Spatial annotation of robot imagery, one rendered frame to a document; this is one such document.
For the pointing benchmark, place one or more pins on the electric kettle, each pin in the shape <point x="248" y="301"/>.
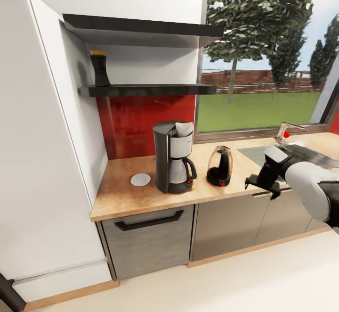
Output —
<point x="220" y="166"/>

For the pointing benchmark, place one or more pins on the paper coffee filter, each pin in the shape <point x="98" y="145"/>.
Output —
<point x="185" y="129"/>

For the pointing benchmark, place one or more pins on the bottle of coffee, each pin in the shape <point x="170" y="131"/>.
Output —
<point x="99" y="62"/>

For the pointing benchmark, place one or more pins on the shelf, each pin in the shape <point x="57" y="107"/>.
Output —
<point x="135" y="32"/>
<point x="137" y="90"/>

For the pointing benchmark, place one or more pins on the countertop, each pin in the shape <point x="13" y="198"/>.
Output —
<point x="118" y="197"/>

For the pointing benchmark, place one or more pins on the fridge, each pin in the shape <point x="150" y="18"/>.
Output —
<point x="52" y="156"/>

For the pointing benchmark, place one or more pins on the drop in sink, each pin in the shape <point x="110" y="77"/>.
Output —
<point x="257" y="155"/>

